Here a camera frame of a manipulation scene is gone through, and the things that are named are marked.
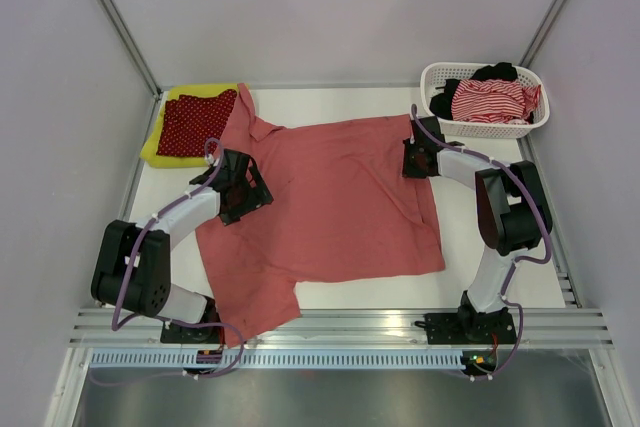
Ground red polka dot garment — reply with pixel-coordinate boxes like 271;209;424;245
156;89;238;158

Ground pink red garment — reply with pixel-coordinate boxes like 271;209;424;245
196;85;445;347

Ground yellow-green trousers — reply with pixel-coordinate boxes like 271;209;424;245
140;83;249;169

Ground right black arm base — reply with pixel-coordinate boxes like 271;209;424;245
413;309;517;346

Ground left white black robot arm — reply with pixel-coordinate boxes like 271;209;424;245
91;149;273;343

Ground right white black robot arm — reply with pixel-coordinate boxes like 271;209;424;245
402;113;553;342

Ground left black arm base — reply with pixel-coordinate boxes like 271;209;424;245
158;316;246;347

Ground white plastic laundry basket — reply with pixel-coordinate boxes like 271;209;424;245
420;62;550;139

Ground black garment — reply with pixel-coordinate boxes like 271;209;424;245
429;62;526;121

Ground red white striped garment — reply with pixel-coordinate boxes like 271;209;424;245
451;80;541;125

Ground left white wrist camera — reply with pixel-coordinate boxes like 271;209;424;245
205;153;223;167

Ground white slotted cable duct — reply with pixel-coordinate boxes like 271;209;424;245
90;348;463;370

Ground aluminium mounting rail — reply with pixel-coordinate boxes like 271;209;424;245
68;308;613;350

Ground right aluminium frame post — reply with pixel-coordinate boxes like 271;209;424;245
519;0;570;68

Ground aluminium frame post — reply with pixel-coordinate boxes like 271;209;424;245
519;0;570;68
97;0;161;98

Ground left aluminium frame post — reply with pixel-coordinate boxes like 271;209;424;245
97;0;161;98

